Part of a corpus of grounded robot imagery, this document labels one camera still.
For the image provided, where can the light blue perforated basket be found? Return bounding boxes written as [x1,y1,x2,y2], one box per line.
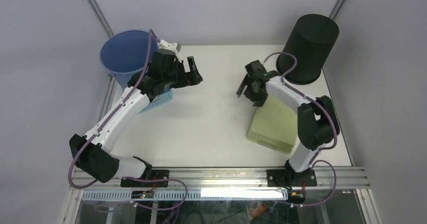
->
[140,88,173,113]

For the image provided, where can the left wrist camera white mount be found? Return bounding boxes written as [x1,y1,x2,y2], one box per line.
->
[158,40,182,61]

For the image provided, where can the purple cable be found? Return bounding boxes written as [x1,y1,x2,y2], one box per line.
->
[262,51,338,207]
[67,28,189,211]

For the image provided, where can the aluminium front rail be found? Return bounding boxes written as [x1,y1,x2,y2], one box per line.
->
[73,166,371,191]

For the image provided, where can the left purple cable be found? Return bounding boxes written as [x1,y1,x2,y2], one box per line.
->
[67,28,189,211]

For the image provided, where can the orange object under table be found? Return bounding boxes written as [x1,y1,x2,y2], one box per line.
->
[249,201,269,218]

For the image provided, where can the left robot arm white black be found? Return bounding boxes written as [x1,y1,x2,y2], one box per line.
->
[69,49,203,187]

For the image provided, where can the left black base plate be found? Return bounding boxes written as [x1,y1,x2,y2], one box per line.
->
[120,169,170,188]

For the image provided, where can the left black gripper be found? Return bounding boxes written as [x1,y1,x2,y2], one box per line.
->
[163,56,202,89]

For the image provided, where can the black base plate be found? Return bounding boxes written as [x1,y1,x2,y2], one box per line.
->
[266,169,317,187]
[120,169,170,188]

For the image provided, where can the white slotted cable duct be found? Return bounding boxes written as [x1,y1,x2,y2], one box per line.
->
[82,188,288,201]

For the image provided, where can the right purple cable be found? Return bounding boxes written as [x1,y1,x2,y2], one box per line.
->
[262,51,338,207]

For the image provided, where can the large blue plastic bucket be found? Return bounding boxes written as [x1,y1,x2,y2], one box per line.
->
[99,30,158,89]

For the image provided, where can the large black plastic bucket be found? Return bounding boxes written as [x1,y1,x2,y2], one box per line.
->
[276,14,339,85]

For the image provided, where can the yellow-green perforated basket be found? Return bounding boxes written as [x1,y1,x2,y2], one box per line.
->
[246,97,298,154]

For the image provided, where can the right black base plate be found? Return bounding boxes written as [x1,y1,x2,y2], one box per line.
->
[266,169,317,187]

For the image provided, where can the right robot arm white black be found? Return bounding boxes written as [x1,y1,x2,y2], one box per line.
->
[236,60,340,186]

